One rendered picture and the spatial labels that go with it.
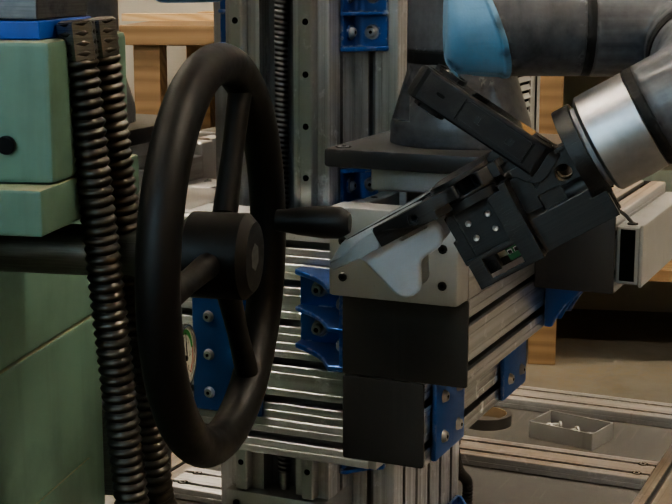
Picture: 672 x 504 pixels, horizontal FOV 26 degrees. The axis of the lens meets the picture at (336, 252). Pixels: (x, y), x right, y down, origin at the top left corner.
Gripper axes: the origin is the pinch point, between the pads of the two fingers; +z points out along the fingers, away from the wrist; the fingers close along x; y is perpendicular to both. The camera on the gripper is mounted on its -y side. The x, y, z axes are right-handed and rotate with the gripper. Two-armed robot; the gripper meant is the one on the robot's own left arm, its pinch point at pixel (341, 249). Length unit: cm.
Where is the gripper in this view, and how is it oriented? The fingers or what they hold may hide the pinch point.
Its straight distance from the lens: 110.3
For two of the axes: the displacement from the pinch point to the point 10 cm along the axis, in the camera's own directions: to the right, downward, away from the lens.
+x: 2.1, -1.9, 9.6
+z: -8.4, 4.6, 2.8
